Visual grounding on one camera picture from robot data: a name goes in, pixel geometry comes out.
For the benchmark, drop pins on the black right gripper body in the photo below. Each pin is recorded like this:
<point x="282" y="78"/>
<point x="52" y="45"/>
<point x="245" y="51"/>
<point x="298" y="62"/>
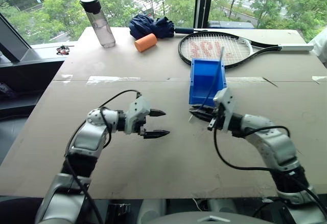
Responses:
<point x="215" y="115"/>

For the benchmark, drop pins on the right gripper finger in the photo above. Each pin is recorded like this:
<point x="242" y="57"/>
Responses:
<point x="204" y="116"/>
<point x="201" y="110"/>

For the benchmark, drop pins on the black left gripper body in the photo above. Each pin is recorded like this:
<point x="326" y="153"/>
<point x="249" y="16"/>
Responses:
<point x="142" y="130"/>

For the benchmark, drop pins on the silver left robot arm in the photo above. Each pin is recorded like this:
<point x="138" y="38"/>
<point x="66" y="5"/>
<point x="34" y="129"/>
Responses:
<point x="85" y="137"/>

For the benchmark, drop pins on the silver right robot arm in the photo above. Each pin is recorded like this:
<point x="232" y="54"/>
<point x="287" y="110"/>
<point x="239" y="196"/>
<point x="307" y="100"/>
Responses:
<point x="274" y="144"/>

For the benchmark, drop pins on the blue plastic bin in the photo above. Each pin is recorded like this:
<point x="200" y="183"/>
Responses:
<point x="201" y="80"/>

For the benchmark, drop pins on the orange foam cylinder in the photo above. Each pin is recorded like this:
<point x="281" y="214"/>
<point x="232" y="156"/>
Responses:
<point x="145" y="43"/>

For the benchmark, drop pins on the grey rounded robot leg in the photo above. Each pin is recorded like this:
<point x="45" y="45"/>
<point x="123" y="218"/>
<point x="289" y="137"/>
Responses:
<point x="222" y="205"/>
<point x="152" y="207"/>

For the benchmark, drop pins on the black metal clamp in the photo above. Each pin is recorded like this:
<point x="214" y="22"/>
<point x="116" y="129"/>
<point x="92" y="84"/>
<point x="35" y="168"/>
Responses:
<point x="118" y="210"/>

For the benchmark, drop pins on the navy folded umbrella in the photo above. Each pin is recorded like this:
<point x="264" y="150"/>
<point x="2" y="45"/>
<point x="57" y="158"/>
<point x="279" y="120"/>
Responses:
<point x="150" y="25"/>

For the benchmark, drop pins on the clear black-capped water bottle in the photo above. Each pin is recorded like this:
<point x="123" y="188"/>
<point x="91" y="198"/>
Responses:
<point x="102" y="27"/>

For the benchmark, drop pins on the black white tennis racket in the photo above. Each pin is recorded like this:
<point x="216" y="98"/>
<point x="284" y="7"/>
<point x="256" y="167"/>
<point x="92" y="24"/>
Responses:
<point x="293" y="47"/>

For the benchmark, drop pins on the black window pillar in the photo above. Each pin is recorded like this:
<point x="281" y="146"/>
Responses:
<point x="204" y="1"/>

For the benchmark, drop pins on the small red black gadget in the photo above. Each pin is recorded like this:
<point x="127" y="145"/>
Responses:
<point x="62" y="50"/>

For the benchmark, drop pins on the white cloth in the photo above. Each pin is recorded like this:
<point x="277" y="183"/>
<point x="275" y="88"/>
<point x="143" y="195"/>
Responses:
<point x="319" y="47"/>

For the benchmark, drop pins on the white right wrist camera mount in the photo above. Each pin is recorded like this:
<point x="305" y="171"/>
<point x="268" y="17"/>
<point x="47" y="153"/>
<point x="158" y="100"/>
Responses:
<point x="227" y="103"/>

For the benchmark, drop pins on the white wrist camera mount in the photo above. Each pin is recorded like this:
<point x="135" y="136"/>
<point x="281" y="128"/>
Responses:
<point x="227" y="103"/>
<point x="136" y="111"/>

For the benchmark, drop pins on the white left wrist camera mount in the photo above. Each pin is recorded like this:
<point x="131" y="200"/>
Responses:
<point x="136" y="111"/>

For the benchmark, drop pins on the black slanted window frame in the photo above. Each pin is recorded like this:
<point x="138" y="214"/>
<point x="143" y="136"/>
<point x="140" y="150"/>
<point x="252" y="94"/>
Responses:
<point x="11" y="40"/>

